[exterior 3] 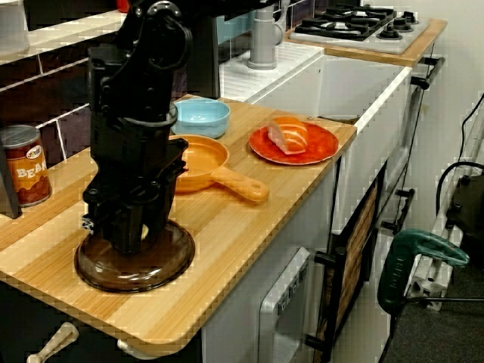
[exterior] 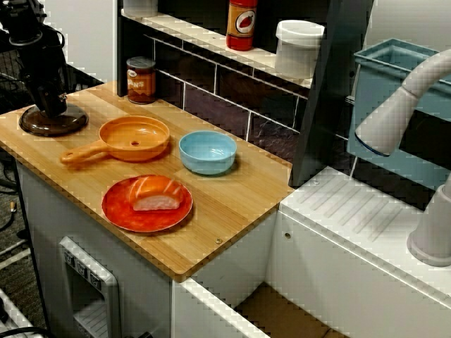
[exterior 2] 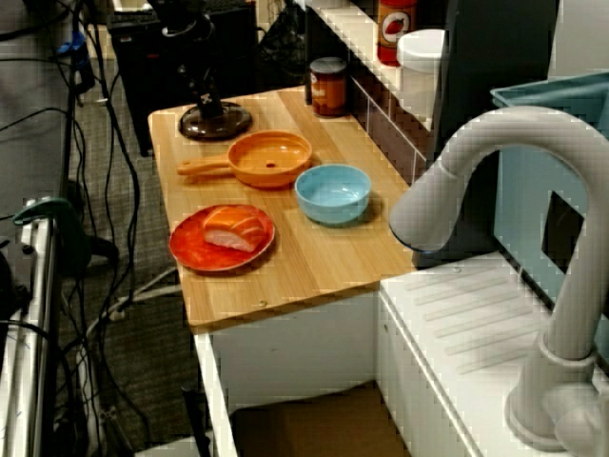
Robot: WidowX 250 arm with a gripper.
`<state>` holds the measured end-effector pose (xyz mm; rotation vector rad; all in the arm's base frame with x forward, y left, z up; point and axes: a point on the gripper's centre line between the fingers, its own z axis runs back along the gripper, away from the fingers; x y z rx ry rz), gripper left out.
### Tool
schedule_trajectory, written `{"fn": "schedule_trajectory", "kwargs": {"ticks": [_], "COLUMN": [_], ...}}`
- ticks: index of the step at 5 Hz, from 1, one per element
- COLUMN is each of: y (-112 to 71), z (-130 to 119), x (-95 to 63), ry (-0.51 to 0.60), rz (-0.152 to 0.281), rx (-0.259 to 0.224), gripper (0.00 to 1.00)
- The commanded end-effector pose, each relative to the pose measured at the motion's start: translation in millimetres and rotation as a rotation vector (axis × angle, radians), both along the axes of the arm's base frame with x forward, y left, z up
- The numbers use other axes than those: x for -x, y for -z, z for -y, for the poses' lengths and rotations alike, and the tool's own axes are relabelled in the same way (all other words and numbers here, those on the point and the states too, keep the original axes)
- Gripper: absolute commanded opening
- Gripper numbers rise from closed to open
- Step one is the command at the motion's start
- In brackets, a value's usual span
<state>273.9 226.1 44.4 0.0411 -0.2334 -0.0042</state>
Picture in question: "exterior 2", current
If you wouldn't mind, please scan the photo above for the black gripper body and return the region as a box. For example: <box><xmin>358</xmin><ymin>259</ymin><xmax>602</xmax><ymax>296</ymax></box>
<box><xmin>178</xmin><ymin>59</ymin><xmax>218</xmax><ymax>97</ymax></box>

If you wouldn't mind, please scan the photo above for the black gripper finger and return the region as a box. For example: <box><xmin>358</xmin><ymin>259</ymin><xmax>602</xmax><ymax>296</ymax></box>
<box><xmin>193</xmin><ymin>88</ymin><xmax>227</xmax><ymax>121</ymax></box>

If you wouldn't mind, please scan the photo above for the brown lid yellow knob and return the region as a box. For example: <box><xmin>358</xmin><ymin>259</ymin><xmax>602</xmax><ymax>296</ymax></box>
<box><xmin>178</xmin><ymin>100</ymin><xmax>253</xmax><ymax>143</ymax></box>

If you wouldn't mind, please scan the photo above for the orange toy frying pan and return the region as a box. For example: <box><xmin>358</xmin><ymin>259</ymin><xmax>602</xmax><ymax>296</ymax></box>
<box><xmin>176</xmin><ymin>130</ymin><xmax>314</xmax><ymax>190</ymax></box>

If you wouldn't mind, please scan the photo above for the salmon sushi toy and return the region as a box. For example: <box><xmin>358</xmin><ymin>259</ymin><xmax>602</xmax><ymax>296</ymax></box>
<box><xmin>202</xmin><ymin>205</ymin><xmax>267</xmax><ymax>253</ymax></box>

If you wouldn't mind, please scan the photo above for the brown beans can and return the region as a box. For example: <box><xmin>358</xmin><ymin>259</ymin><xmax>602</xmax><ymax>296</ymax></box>
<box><xmin>307</xmin><ymin>56</ymin><xmax>348</xmax><ymax>119</ymax></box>

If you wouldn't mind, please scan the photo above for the blue tape piece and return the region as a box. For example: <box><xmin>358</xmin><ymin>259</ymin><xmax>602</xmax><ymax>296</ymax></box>
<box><xmin>56</xmin><ymin>30</ymin><xmax>88</xmax><ymax>56</ymax></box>

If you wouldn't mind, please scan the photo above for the red plate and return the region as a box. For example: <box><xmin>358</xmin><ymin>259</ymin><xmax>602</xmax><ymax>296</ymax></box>
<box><xmin>168</xmin><ymin>204</ymin><xmax>276</xmax><ymax>277</ymax></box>

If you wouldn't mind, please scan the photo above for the light blue bowl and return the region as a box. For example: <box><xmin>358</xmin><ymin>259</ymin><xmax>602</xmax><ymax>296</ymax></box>
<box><xmin>293</xmin><ymin>164</ymin><xmax>371</xmax><ymax>227</ymax></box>

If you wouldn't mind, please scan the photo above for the tiled backsplash shelf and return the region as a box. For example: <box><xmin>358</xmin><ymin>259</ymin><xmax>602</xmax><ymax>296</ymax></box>
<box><xmin>304</xmin><ymin>0</ymin><xmax>437</xmax><ymax>187</ymax></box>

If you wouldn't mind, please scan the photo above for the green power drill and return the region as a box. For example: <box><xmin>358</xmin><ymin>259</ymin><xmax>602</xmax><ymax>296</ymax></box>
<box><xmin>11</xmin><ymin>197</ymin><xmax>120</xmax><ymax>277</ymax></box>

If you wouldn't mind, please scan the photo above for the red tomato sauce bottle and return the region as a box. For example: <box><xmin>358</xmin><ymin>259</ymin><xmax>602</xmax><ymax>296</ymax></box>
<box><xmin>375</xmin><ymin>0</ymin><xmax>418</xmax><ymax>68</ymax></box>

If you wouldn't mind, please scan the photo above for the white lidded container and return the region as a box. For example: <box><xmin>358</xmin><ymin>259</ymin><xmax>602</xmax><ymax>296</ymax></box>
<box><xmin>395</xmin><ymin>29</ymin><xmax>446</xmax><ymax>123</ymax></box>

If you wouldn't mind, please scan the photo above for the dark grey upright panel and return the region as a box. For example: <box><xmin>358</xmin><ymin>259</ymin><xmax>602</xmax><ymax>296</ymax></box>
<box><xmin>425</xmin><ymin>0</ymin><xmax>559</xmax><ymax>268</ymax></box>

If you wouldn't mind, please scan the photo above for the grey toy faucet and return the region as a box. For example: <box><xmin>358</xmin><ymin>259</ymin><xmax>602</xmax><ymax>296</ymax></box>
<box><xmin>387</xmin><ymin>105</ymin><xmax>609</xmax><ymax>453</ymax></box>

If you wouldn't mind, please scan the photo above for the teal plastic bin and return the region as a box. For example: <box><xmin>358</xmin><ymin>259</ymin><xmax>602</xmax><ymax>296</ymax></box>
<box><xmin>488</xmin><ymin>70</ymin><xmax>609</xmax><ymax>347</ymax></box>

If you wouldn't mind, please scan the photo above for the white sink unit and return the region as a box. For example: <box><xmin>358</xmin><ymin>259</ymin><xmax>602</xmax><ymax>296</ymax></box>
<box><xmin>192</xmin><ymin>251</ymin><xmax>609</xmax><ymax>457</ymax></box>

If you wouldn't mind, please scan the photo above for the black cable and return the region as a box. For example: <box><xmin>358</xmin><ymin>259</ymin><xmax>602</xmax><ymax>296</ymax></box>
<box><xmin>89</xmin><ymin>18</ymin><xmax>144</xmax><ymax>306</ymax></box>

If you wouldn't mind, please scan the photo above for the grey floor cable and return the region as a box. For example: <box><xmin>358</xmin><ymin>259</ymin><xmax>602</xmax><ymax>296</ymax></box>
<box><xmin>85</xmin><ymin>267</ymin><xmax>185</xmax><ymax>339</ymax></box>

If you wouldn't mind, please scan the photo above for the aluminium frame rail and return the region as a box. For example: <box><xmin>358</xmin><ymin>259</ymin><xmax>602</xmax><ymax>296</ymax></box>
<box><xmin>0</xmin><ymin>202</ymin><xmax>63</xmax><ymax>457</ymax></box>

